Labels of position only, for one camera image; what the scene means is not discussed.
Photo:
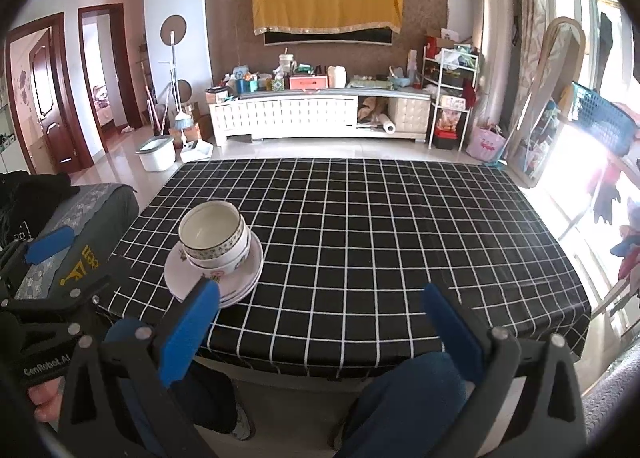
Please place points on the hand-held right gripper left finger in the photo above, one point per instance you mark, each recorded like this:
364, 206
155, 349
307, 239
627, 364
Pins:
192, 333

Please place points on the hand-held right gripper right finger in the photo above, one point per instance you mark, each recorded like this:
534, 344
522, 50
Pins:
452, 328

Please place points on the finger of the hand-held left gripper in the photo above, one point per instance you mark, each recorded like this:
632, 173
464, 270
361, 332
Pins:
50, 243
60, 308

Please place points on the small printed white plate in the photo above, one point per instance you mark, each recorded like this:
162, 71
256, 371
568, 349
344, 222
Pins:
176, 265

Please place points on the white plate pink flowers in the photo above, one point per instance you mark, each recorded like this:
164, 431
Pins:
251, 282

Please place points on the plain white bowl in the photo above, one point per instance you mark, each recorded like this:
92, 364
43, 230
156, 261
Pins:
244, 245

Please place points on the dotted pattern bowl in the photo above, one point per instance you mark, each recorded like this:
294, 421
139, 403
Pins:
210, 228

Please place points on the person's left hand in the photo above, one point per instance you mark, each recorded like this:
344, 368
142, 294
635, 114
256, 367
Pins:
46, 398

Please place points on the grey chair cover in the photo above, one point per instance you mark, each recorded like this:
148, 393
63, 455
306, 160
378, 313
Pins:
90, 218

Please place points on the black cloth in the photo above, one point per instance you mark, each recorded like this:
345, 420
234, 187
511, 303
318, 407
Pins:
30, 198

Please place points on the person's left leg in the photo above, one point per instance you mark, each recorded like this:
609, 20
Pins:
210, 393

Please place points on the person's leg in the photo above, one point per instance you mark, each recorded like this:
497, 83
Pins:
400, 403
210, 393

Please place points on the person's right leg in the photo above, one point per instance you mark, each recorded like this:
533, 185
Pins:
400, 403

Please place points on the white shoe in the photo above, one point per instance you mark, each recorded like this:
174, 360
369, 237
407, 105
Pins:
242, 423

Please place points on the black grid tablecloth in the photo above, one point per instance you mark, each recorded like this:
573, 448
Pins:
350, 238

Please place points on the white mop bucket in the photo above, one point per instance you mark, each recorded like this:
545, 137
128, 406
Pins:
156, 155

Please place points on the brown wooden door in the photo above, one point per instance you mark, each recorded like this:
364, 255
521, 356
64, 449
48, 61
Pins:
47, 87

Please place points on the grey textured cushion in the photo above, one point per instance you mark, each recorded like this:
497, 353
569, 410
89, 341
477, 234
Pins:
612, 388

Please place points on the white dustpan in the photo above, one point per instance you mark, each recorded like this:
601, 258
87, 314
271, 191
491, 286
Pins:
196, 151

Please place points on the blue broom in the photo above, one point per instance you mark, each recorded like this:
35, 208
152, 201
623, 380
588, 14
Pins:
182, 121

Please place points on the pink bag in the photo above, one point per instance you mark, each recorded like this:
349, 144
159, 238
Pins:
485, 143

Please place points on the cardboard box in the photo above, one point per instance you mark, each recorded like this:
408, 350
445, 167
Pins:
202, 126

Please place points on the white mop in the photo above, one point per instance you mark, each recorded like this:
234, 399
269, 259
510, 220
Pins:
173, 72

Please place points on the white paper roll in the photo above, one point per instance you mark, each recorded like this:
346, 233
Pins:
382, 126

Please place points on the white shelf rack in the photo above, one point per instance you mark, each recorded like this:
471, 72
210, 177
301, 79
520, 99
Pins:
447, 92

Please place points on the white television cabinet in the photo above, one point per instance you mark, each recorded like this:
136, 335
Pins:
290, 115

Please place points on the blue plastic basket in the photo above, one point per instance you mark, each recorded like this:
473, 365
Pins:
602, 117

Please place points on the standing oval mirror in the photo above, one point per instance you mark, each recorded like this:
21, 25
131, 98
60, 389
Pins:
547, 87

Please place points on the white plastic jug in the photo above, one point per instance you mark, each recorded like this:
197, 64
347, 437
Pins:
337, 77

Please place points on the orange box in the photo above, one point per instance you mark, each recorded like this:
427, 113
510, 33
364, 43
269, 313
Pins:
308, 81

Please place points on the standing air conditioner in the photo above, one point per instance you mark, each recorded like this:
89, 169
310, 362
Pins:
492, 37

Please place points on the patterned curtain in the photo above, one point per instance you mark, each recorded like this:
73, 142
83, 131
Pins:
530, 12

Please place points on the yellow cloth cover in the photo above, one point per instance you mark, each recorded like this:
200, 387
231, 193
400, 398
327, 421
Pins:
327, 5

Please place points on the round brown wall decor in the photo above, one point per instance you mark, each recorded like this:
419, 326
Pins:
186, 90
175, 27

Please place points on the wall television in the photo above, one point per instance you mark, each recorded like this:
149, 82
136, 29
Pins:
327, 39

